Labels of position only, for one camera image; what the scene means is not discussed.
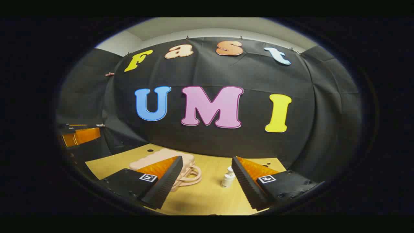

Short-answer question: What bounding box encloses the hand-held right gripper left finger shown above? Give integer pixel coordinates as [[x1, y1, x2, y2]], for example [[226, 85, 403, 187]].
[[97, 156, 184, 210]]

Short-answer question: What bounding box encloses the white pump bottle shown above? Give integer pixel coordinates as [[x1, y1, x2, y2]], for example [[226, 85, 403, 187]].
[[221, 166, 234, 188]]

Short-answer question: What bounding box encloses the pink suitcase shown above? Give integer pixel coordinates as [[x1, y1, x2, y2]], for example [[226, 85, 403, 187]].
[[129, 148, 202, 192]]

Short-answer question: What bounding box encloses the black backdrop cloth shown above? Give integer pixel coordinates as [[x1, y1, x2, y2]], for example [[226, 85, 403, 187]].
[[56, 36, 363, 182]]

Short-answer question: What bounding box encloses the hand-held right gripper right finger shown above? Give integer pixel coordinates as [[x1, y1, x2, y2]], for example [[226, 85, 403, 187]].
[[231, 156, 325, 211]]

